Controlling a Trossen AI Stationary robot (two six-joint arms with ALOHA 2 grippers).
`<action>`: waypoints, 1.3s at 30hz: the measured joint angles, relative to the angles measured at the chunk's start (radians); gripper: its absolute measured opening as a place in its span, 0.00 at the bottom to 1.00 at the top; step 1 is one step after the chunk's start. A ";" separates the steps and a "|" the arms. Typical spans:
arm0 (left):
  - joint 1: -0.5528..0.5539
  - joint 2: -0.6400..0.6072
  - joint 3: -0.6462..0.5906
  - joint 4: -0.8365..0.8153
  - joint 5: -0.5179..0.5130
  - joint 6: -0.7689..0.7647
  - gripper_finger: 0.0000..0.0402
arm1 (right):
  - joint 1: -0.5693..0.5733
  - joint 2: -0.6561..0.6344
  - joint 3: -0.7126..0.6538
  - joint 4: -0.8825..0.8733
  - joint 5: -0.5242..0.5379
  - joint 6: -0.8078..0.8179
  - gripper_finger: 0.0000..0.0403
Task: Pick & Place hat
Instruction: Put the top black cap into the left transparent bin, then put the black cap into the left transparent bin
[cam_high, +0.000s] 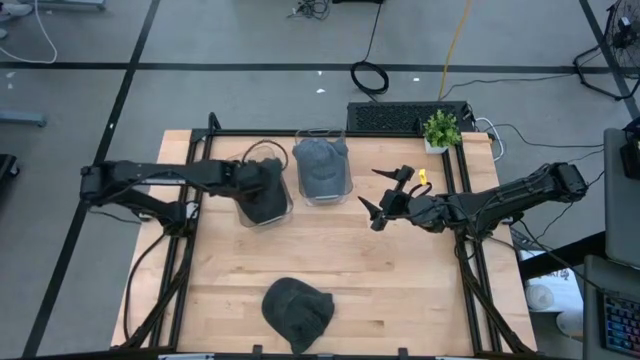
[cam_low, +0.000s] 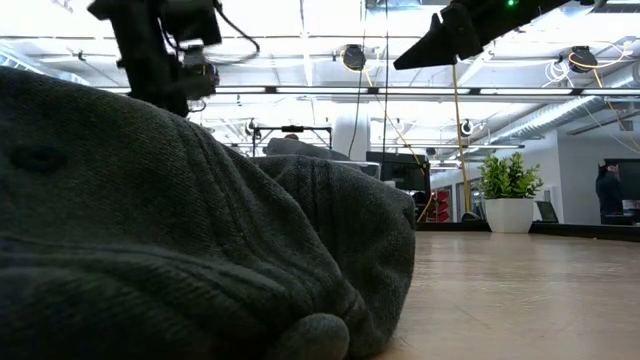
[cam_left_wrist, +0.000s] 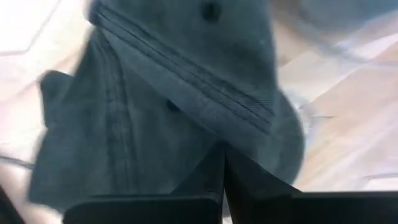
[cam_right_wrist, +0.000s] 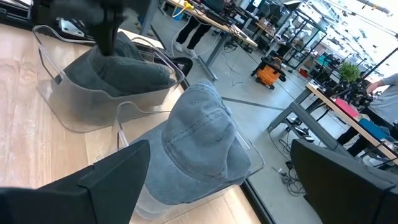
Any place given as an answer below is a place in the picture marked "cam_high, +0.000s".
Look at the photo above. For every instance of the dark baseball cap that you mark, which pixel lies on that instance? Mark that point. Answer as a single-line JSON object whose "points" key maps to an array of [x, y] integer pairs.
{"points": [[270, 200], [297, 315]]}

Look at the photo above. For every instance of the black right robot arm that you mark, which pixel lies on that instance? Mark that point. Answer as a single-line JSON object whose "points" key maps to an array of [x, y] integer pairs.
{"points": [[500, 200]]}

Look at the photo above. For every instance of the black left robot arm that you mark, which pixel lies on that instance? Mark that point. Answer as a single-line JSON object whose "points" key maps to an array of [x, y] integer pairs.
{"points": [[150, 175]]}

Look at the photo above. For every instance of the grey laptop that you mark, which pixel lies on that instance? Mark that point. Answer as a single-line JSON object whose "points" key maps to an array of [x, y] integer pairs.
{"points": [[622, 200]]}

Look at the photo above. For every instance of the black perforated computer case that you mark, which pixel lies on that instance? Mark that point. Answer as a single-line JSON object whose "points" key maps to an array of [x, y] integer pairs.
{"points": [[390, 117]]}

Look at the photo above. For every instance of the black aluminium table frame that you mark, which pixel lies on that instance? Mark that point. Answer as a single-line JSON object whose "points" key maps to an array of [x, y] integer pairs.
{"points": [[230, 132]]}

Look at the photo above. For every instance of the white cup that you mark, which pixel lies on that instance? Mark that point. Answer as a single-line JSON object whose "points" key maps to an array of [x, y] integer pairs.
{"points": [[539, 297]]}

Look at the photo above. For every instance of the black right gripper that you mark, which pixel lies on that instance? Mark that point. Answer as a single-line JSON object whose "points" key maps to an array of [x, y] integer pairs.
{"points": [[415, 210]]}

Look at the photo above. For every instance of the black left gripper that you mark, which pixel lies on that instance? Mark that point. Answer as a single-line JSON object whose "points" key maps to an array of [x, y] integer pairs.
{"points": [[250, 177]]}

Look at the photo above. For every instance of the blue-grey baseball cap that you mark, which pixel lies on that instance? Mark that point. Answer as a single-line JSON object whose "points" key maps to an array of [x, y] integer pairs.
{"points": [[320, 167]]}

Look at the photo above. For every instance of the clear plastic bin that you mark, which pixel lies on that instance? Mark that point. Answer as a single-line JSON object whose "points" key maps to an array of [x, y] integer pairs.
{"points": [[325, 201], [287, 212]]}

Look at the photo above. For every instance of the small potted green plant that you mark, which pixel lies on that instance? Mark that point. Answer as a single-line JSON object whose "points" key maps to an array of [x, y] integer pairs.
{"points": [[441, 130]]}

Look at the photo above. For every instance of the black floor fan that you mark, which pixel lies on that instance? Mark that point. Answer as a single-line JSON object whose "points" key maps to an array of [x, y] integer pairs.
{"points": [[622, 40]]}

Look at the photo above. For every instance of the backlit colourful keyboard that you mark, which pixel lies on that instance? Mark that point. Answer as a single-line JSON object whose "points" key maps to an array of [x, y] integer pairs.
{"points": [[622, 325]]}

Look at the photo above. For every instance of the grey table foot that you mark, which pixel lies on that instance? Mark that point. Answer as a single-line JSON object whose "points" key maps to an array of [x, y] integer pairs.
{"points": [[22, 118]]}

